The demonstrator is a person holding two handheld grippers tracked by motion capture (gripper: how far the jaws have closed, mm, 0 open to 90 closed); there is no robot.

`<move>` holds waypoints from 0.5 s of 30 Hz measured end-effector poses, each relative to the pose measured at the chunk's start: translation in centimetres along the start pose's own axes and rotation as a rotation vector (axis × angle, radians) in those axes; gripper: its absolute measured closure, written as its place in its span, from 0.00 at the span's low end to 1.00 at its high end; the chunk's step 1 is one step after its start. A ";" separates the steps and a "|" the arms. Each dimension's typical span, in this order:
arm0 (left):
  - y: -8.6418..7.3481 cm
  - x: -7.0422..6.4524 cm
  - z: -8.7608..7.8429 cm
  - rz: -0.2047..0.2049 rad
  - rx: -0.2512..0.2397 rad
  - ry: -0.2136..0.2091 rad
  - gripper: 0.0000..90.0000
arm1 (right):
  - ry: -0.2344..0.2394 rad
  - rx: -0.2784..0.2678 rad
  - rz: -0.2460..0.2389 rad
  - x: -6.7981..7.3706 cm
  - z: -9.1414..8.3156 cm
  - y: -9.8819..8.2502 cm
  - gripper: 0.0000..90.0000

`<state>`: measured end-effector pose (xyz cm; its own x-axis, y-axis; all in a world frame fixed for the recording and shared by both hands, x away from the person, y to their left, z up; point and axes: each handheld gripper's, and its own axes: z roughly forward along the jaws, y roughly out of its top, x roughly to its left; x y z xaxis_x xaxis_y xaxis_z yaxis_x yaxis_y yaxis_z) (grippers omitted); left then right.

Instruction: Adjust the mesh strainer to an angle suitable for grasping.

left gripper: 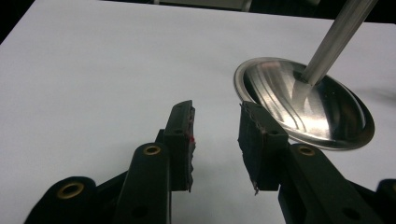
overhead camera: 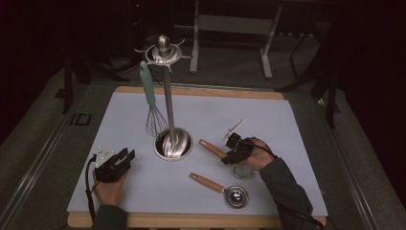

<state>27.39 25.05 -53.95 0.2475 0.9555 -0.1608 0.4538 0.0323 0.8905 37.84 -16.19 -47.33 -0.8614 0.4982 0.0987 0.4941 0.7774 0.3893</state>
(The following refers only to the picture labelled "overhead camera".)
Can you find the grey metal frame stand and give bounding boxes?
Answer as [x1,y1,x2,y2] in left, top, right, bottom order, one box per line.
[189,0,283,81]

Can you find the steel utensil rack stand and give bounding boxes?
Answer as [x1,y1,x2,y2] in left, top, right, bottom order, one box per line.
[133,34,194,162]

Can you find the whisk with teal handle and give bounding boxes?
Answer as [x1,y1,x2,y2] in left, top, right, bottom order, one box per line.
[139,60,169,139]

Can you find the person's left hand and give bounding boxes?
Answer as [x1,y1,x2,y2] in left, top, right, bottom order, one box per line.
[91,168,129,208]

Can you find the steel scoop with wooden handle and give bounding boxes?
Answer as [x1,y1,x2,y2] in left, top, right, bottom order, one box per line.
[189,172,250,210]

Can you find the person's right hand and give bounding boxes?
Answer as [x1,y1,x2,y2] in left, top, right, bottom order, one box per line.
[242,137,278,173]

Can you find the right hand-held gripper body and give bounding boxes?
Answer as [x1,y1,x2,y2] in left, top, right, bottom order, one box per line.
[221,119,257,162]

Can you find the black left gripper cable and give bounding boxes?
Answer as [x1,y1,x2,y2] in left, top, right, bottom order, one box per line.
[84,153,99,223]

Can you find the metal floor rail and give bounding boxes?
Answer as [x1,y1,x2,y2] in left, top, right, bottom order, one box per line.
[317,98,382,230]
[0,104,82,230]

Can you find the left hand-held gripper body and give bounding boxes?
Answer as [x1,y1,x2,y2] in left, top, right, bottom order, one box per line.
[94,147,129,184]

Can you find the wooden table with white top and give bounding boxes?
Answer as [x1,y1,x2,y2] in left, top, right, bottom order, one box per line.
[66,85,329,229]

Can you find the black metal stand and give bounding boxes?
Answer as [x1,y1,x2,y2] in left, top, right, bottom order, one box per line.
[275,18,342,129]
[61,47,130,115]

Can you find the mesh strainer with wooden handle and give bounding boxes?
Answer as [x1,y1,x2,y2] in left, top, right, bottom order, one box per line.
[198,138,257,180]

